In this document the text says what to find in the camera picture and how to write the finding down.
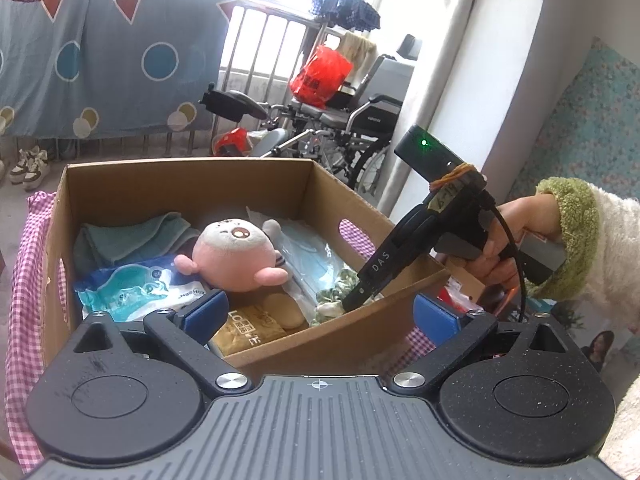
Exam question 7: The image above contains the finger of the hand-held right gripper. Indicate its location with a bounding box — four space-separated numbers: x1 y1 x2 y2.
342 279 387 314

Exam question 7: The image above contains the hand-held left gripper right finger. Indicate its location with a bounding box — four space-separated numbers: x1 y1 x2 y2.
387 294 583 395

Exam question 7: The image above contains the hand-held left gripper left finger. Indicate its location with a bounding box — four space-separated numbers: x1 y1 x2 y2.
67 289 251 395

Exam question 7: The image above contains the green floral scrunchie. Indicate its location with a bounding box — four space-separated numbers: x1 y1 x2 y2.
310 269 383 328

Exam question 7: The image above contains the brown snack packet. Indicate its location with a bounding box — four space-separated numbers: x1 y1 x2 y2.
207 305 288 356

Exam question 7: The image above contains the blue face masks pack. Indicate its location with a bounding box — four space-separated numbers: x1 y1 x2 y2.
245 205 358 321

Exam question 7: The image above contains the pink plush toy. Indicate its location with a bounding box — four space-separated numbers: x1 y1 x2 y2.
172 217 291 293

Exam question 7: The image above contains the wet wipes pack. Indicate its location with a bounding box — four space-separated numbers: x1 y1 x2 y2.
75 255 216 323

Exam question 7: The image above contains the round beige puff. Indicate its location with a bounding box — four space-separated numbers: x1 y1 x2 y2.
262 294 306 330

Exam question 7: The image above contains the cardboard box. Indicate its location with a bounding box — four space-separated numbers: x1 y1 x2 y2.
40 157 451 368

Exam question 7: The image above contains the person's right hand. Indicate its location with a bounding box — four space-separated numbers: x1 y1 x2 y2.
471 194 562 290

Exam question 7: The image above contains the teal towel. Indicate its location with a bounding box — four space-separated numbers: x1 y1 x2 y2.
74 212 201 273

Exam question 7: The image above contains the wheelchair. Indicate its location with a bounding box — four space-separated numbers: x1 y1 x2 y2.
199 35 418 198

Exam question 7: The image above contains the white curtain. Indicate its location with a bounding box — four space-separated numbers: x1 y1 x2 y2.
377 0 491 221

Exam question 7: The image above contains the printed picture card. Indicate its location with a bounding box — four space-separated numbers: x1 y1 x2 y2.
582 330 617 372

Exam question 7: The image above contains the teal floral bedding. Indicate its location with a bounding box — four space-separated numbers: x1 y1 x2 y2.
505 37 640 201

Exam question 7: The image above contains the red plastic item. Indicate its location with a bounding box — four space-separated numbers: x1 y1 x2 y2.
214 129 251 157

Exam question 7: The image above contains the pink checked cloth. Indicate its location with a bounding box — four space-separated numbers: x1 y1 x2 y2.
5 191 451 473

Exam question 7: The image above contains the red plastic bag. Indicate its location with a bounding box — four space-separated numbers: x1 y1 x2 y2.
289 45 353 108

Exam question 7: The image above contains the beige hanging towel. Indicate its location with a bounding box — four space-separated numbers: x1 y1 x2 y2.
340 32 378 66

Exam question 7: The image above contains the white sneakers pair right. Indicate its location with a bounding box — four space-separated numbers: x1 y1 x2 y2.
7 146 40 184

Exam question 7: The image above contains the dark blue hanging clothing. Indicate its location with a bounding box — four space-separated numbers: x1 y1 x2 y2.
307 0 381 31

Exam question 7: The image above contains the blue printed hanging sheet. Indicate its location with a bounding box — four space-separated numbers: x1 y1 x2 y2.
0 0 238 141

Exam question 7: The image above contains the metal window railing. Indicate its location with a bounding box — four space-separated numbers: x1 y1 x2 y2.
217 2 331 158

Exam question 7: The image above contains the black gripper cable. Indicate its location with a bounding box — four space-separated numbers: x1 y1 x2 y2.
482 195 528 326

